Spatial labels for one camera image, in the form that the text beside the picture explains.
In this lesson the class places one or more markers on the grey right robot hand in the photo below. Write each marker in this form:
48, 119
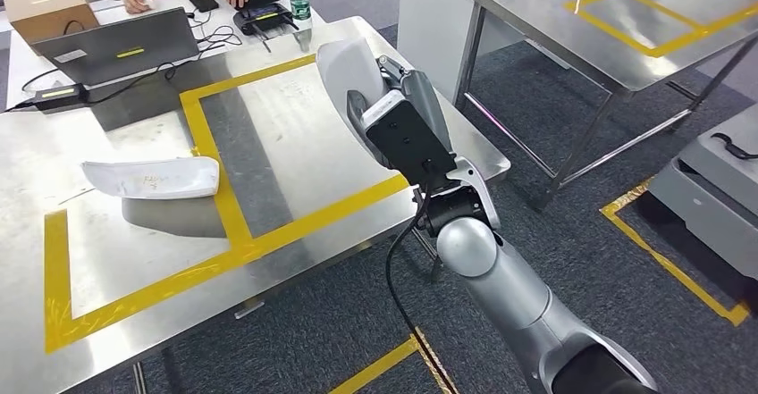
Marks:
426, 107

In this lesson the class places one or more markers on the white curved plastic part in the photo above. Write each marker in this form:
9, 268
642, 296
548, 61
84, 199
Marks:
154, 178
349, 77

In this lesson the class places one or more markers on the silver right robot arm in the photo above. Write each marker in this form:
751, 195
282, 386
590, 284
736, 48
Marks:
503, 296

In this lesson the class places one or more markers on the steel workbench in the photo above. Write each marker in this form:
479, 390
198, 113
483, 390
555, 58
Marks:
296, 143

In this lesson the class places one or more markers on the white cabinet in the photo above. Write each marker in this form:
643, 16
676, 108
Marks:
432, 18

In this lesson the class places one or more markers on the steel table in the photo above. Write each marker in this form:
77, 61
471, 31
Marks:
533, 12

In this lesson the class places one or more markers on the black phone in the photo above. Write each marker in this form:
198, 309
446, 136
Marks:
202, 0

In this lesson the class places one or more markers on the yellow floor tape line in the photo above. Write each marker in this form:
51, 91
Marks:
663, 259
379, 363

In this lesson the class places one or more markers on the grey laptop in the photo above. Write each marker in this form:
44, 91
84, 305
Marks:
160, 36

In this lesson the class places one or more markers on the white desk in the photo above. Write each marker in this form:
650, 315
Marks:
166, 15

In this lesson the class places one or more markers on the white computer mouse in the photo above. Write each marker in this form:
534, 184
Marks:
147, 2

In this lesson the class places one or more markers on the black power adapter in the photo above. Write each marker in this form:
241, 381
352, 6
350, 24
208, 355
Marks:
59, 96

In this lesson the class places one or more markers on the brown cardboard box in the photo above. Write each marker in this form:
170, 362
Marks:
47, 6

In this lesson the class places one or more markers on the black and pale wrist camera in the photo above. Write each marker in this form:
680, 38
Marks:
408, 143

